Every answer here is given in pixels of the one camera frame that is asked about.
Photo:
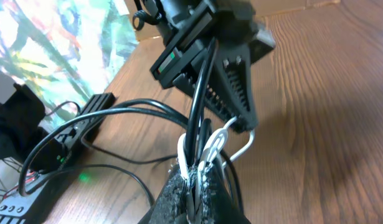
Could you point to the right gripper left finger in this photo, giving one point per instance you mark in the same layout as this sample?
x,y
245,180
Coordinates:
x,y
175,203

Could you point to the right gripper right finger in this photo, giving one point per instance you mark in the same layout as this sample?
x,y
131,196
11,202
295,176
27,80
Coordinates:
x,y
216,206

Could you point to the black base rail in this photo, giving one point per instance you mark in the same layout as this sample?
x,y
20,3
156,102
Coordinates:
x,y
20,132

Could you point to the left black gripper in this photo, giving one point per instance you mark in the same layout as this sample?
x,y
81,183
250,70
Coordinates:
x,y
206,37

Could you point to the colourful patterned wall hanging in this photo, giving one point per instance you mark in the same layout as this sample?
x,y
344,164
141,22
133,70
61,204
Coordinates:
x,y
65,51

